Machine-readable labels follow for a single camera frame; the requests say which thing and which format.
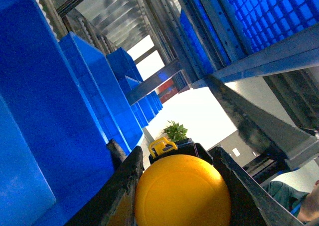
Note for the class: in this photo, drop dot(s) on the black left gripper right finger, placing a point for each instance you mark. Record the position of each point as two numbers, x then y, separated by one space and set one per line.
251 205

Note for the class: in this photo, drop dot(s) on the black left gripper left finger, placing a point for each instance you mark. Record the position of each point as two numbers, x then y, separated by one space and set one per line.
114 204

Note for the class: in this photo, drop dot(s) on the yellow push button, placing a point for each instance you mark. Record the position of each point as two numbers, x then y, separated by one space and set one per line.
181 187

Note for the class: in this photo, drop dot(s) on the person in green shirt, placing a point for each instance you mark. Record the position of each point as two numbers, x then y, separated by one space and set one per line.
302 205

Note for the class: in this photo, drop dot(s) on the right blue plastic bin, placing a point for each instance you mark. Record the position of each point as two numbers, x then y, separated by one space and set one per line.
53 156

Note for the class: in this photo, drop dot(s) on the green potted plant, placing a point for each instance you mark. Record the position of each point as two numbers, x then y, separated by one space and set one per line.
175 131

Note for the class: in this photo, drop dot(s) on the blue mesh crate above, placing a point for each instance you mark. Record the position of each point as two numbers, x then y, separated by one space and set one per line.
266 22

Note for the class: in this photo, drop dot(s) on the grey shelf upright post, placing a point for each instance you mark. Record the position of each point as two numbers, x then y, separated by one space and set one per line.
185 39

